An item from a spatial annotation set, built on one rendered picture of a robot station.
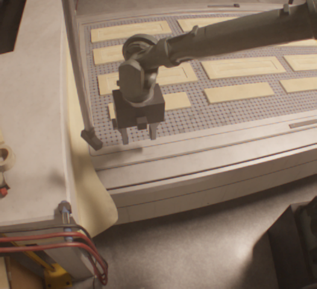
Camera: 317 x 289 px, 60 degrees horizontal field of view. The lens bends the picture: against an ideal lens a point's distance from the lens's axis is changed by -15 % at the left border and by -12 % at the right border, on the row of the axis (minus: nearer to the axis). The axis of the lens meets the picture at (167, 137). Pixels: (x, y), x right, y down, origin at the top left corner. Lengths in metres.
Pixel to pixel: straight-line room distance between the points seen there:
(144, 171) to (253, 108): 0.83
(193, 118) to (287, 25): 1.08
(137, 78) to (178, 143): 0.66
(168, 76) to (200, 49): 1.05
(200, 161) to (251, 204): 1.03
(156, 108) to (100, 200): 0.55
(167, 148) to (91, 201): 0.52
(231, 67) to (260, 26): 1.30
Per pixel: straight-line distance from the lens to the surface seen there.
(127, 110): 1.36
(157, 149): 1.72
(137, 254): 2.37
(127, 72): 1.20
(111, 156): 1.71
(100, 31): 2.62
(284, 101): 2.21
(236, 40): 1.03
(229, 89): 2.09
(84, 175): 1.66
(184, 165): 1.71
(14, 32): 2.69
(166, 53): 1.13
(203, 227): 2.48
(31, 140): 1.46
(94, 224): 1.54
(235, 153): 1.81
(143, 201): 1.91
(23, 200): 1.30
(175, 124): 1.84
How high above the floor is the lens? 2.28
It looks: 52 degrees down
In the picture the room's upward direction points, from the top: 5 degrees clockwise
